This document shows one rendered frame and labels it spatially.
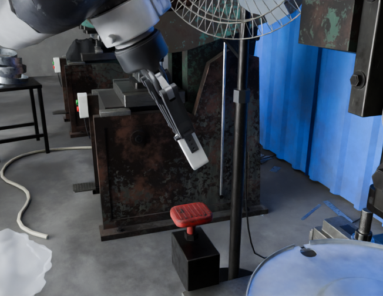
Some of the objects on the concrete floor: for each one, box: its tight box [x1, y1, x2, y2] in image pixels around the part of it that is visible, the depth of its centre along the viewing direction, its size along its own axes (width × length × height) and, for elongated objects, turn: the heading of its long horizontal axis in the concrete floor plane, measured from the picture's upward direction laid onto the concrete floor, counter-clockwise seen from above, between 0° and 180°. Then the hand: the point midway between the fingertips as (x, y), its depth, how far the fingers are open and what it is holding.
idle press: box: [73, 0, 302, 241], centre depth 209 cm, size 153×99×174 cm, turn 108°
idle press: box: [52, 19, 133, 138], centre depth 364 cm, size 153×99×174 cm, turn 113°
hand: (192, 148), depth 67 cm, fingers closed
